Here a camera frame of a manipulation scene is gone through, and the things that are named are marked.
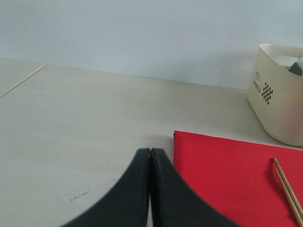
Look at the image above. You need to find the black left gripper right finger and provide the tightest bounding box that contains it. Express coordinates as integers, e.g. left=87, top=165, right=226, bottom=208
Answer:
left=151, top=148, right=238, bottom=227

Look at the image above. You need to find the stainless steel cup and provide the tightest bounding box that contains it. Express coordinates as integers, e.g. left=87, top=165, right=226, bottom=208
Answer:
left=288, top=58, right=303, bottom=77

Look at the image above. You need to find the red cloth mat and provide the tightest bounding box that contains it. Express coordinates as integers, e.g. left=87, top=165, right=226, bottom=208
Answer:
left=173, top=131, right=303, bottom=227

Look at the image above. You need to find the short wooden chopstick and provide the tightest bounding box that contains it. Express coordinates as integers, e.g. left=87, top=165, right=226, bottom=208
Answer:
left=275, top=169, right=303, bottom=227

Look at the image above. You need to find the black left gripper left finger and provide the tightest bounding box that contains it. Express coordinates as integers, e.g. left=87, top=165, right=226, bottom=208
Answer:
left=64, top=148, right=151, bottom=227

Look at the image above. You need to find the long wooden chopstick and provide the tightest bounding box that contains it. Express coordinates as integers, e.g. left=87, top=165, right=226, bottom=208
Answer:
left=273, top=157, right=303, bottom=217

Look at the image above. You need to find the cream plastic bin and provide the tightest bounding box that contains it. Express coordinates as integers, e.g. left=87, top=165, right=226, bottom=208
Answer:
left=247, top=44, right=303, bottom=147

